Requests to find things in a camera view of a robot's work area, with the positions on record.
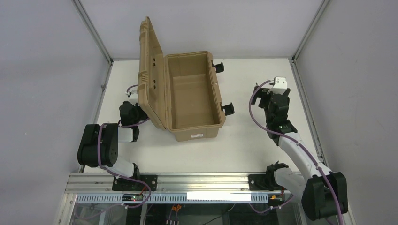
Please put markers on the tan plastic toolbox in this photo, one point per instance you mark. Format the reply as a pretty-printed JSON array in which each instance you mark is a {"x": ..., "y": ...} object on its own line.
[{"x": 179, "y": 92}]

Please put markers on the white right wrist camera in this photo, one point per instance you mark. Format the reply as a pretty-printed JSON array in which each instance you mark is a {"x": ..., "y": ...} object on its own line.
[{"x": 279, "y": 86}]

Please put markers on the aluminium frame rail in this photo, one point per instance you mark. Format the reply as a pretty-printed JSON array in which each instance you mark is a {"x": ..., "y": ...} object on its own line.
[{"x": 97, "y": 182}]

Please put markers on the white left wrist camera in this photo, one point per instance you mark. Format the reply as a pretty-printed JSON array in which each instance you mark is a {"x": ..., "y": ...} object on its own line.
[{"x": 133, "y": 98}]

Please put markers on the black mounting plate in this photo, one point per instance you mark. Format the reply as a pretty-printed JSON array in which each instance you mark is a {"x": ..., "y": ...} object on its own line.
[
  {"x": 120, "y": 184},
  {"x": 270, "y": 181}
]

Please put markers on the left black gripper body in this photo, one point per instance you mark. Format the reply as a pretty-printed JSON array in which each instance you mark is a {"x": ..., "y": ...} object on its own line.
[{"x": 136, "y": 111}]

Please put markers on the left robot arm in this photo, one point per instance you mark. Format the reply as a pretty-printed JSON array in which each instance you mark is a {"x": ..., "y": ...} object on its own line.
[{"x": 99, "y": 143}]

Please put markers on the white slotted cable duct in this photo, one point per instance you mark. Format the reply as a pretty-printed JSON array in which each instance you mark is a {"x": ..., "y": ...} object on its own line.
[{"x": 189, "y": 197}]

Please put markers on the black toolbox latch near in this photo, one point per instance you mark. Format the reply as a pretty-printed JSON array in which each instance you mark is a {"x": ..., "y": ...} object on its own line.
[{"x": 228, "y": 109}]

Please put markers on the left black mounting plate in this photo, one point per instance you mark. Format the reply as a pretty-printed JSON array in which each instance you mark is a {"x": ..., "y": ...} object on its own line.
[{"x": 120, "y": 184}]

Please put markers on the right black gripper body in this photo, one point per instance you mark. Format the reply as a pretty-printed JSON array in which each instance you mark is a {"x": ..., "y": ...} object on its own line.
[{"x": 276, "y": 101}]

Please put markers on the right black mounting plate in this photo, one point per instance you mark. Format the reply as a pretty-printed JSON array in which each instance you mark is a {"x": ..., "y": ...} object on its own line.
[{"x": 270, "y": 181}]

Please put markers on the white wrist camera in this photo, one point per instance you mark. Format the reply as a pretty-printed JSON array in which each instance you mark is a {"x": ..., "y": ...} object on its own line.
[
  {"x": 279, "y": 86},
  {"x": 133, "y": 98}
]

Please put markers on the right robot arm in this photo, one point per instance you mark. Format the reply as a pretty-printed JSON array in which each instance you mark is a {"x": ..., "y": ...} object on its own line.
[{"x": 322, "y": 192}]

